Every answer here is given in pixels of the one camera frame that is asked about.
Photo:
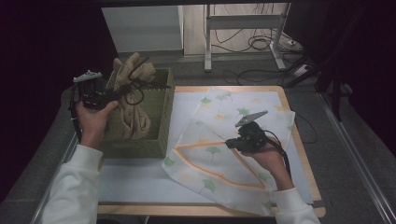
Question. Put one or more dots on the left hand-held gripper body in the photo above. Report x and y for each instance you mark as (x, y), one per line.
(96, 96)

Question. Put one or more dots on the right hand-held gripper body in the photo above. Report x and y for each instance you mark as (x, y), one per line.
(250, 137)

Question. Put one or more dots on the white mesh leaf-print laundry bag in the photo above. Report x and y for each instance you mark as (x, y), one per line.
(218, 161)

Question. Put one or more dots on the green woven basket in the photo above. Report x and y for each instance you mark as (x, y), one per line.
(162, 124)

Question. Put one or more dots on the person's left hand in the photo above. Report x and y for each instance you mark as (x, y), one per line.
(91, 121)

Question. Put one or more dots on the person's right hand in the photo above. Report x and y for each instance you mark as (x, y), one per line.
(271, 165)

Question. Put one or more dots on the white cabinet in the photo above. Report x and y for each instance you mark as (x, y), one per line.
(143, 28)

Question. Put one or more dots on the white power strip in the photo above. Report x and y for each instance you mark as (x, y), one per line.
(301, 70)

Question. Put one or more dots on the white table mat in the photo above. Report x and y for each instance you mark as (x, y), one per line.
(143, 177)

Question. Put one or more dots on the black metal stand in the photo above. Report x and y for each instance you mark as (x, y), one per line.
(336, 99)

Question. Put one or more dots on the aluminium rail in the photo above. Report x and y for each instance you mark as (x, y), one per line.
(53, 186)
(358, 161)

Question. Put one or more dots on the white metal desk frame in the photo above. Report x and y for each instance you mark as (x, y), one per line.
(243, 21)

